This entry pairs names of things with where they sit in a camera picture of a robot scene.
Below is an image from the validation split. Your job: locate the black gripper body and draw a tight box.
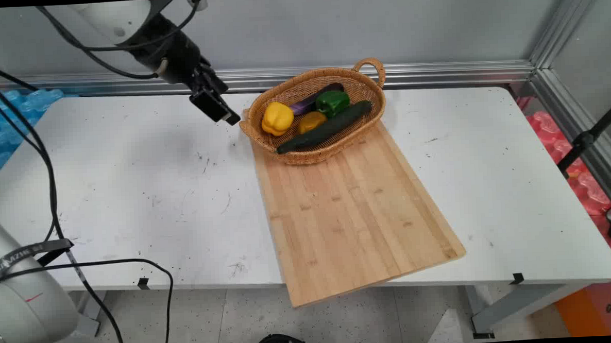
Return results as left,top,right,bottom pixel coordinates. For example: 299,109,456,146
130,11,219,95

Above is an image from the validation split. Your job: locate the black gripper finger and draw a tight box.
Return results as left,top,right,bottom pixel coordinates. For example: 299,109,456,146
189,87,234,126
200,62,242,128

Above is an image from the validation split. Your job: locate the brown-yellow potato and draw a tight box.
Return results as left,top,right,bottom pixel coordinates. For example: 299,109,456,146
296,110,329,135

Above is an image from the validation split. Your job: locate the yellow bell pepper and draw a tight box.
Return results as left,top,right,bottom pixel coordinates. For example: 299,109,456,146
260,100,296,138

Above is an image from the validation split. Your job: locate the purple eggplant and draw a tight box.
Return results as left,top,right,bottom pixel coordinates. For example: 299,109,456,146
288,82,346,116

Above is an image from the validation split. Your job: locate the dark green zucchini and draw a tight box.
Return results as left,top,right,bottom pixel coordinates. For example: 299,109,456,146
274,99,375,155

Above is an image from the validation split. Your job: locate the green bell pepper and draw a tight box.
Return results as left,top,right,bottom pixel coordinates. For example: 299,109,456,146
315,89,351,118

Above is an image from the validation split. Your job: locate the blue bubble wrap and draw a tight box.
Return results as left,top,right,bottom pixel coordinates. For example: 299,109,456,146
0,87,68,178

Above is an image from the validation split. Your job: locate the wooden cutting board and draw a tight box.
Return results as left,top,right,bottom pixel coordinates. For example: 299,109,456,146
250,115,468,310

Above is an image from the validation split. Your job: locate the black tripod stand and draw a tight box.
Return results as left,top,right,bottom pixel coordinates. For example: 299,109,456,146
554,101,611,180

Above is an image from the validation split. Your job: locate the pink bubble wrap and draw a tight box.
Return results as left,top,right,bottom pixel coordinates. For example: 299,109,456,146
516,92,611,219

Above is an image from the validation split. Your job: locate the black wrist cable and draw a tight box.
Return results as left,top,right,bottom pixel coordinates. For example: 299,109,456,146
35,0,205,84

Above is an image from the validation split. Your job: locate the woven wicker basket with handles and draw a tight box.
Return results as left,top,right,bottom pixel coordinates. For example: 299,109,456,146
236,57,390,168

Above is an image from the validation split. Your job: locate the long black cable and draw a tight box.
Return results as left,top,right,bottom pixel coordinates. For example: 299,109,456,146
0,58,126,343

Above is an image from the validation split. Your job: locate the long aluminium frame rail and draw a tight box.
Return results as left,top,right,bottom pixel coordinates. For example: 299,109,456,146
0,53,537,107

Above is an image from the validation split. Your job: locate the black looping cable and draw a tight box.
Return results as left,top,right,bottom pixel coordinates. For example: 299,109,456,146
0,256,177,343

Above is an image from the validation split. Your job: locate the grey printed velcro strap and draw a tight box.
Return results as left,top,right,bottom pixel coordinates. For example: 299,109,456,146
0,237,76,277

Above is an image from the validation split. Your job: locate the aluminium frame post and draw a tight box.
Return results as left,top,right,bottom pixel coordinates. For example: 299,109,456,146
527,0,611,72

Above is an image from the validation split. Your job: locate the short aluminium frame rail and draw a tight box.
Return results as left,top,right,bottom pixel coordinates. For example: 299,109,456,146
530,65,611,218

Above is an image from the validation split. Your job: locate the grey table leg frame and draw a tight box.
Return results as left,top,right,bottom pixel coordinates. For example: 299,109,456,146
464,280,595,340

